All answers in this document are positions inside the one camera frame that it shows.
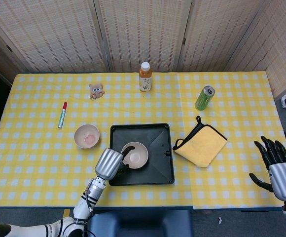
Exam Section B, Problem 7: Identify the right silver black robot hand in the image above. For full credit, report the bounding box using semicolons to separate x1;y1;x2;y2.
249;135;286;202

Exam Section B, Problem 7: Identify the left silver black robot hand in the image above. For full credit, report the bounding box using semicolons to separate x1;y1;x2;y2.
94;145;136;181

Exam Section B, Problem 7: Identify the plain beige bowl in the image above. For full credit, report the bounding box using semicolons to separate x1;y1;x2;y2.
121;141;149;170

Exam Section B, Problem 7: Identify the beige bowl with pink stain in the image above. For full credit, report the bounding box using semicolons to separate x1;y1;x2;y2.
73;124;101;149

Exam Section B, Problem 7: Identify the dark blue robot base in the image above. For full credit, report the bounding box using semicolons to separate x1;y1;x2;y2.
87;209;194;237

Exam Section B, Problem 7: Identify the black square plastic tray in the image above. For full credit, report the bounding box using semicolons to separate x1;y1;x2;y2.
108;122;175;187

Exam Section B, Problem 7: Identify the yellow white checkered tablecloth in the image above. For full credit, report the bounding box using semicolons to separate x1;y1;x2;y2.
0;71;286;210

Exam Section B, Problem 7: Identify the red-capped white marker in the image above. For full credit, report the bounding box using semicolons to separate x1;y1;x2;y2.
58;102;68;129

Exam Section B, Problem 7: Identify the yellow black-edged microfiber towel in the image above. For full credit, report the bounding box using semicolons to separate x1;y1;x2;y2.
172;115;228;168

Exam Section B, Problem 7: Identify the tea bottle with white cap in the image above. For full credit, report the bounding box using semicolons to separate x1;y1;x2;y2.
139;61;153;92

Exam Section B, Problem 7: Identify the green energy drink can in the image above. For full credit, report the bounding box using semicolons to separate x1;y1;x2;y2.
194;85;215;111

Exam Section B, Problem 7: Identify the woven folding screen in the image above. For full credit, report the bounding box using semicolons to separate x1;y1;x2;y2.
0;0;286;99

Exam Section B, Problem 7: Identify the small plush toy keychain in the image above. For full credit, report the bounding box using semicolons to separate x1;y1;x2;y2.
88;83;106;100

